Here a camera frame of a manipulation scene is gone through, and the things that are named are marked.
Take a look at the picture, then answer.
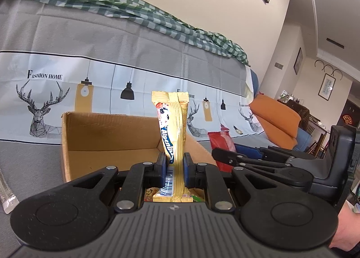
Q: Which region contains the wall air vent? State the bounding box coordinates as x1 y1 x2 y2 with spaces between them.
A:
326 38 345 49

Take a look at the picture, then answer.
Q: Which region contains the ring wall decoration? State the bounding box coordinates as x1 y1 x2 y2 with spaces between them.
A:
314 59 343 79

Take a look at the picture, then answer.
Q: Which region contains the person's right hand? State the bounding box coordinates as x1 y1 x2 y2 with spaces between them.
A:
329 200 360 251

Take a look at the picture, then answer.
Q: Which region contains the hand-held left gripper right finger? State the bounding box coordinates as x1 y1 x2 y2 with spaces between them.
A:
183 152 282 214

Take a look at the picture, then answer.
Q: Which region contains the yellow candy packet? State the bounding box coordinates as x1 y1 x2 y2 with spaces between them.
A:
151 91 193 203

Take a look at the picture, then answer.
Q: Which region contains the wooden chair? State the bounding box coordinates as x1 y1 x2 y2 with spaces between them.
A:
305 131 327 158

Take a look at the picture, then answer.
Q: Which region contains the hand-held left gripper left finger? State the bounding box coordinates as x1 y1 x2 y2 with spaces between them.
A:
56 152 169 213

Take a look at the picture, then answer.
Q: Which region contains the red snack packet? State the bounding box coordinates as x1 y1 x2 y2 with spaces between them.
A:
207 130 237 175

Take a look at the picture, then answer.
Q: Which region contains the framed calligraphy scroll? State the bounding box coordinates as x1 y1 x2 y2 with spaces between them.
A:
318 73 337 102

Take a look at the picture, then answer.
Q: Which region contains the orange biscuit packet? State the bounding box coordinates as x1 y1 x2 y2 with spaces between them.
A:
144 187 158 202

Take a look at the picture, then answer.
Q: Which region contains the small framed picture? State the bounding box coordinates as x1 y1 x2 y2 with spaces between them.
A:
293 47 304 75

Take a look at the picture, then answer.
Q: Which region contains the cluttered side table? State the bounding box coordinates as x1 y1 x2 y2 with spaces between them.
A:
277 89 331 135

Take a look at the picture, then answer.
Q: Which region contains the orange cushion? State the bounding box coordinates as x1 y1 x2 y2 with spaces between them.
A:
249 93 302 148

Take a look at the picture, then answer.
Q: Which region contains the green checkered cloth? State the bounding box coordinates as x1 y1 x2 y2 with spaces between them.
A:
0 0 252 67

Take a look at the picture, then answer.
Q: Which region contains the brown cardboard box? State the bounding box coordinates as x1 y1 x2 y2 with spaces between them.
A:
60 111 223 203

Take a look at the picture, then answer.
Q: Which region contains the deer print cloth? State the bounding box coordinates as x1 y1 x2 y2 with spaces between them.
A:
0 0 296 250

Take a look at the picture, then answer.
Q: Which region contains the silver snack bar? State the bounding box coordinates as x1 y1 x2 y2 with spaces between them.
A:
0 169 19 214

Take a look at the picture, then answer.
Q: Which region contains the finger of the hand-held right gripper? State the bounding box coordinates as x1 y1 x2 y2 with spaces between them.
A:
211 147 293 170
234 144 327 163

